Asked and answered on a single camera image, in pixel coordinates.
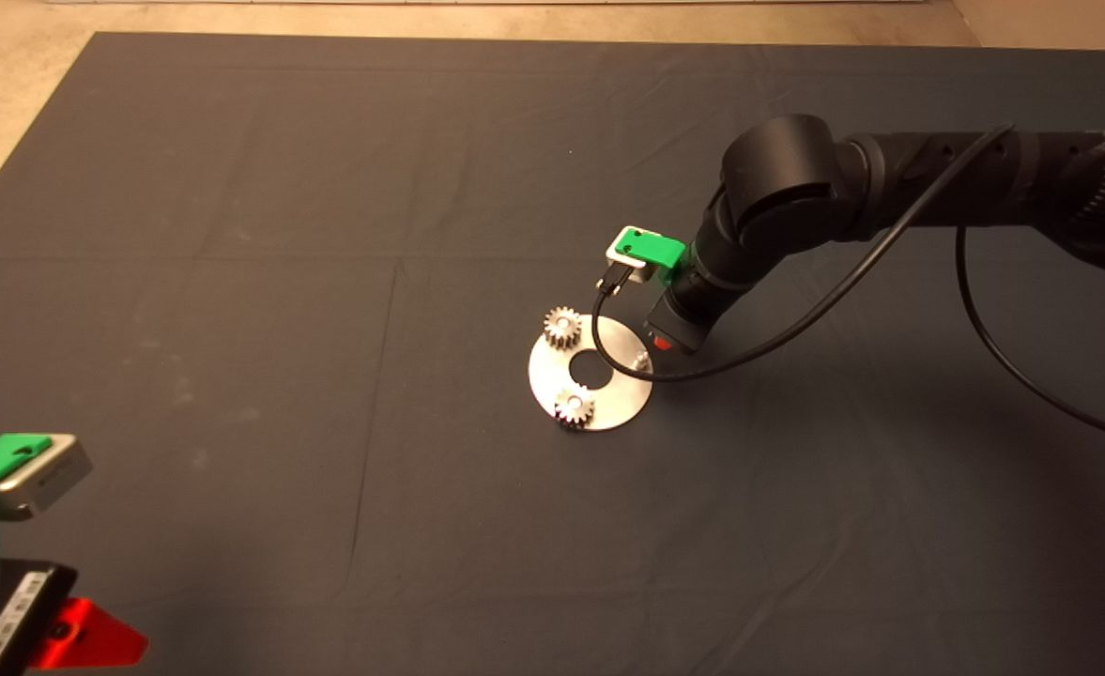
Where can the dark grey table cloth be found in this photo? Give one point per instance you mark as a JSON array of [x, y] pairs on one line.
[[327, 188]]

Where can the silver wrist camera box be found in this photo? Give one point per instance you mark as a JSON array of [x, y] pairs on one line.
[[625, 268], [50, 479]]

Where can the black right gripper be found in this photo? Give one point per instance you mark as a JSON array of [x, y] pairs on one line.
[[683, 319]]

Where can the shiny steel spur gear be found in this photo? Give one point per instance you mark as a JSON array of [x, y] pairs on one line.
[[554, 333], [566, 413]]

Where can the round metal carrier plate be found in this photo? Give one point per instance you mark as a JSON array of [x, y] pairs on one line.
[[613, 404]]

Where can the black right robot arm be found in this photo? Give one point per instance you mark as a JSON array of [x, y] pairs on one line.
[[777, 178]]

